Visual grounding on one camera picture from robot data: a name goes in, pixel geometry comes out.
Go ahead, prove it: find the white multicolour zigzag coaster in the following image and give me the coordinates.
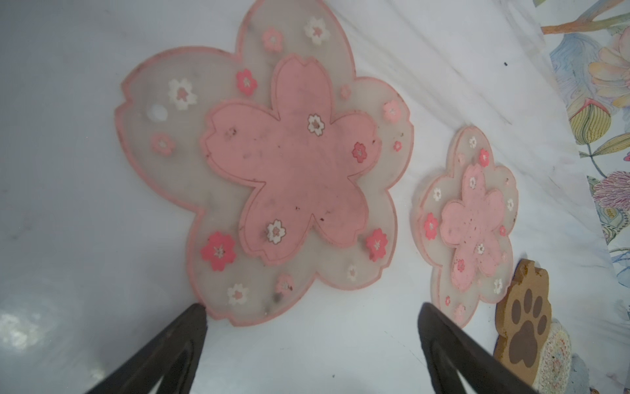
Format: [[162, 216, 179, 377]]
[[533, 319, 572, 394]]

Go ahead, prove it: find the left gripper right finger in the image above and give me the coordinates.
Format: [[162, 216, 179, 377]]
[[417, 303, 536, 394]]

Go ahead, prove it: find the pink flower coaster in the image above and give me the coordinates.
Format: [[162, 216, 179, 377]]
[[412, 126, 519, 328], [115, 1, 414, 327]]

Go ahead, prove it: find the brown paw print coaster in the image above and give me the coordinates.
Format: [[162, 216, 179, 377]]
[[494, 259, 552, 385]]

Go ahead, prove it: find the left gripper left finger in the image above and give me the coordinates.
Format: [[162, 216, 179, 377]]
[[90, 304, 208, 394]]

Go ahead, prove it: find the grey-blue woven round coaster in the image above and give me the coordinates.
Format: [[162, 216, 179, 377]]
[[564, 354, 591, 394]]

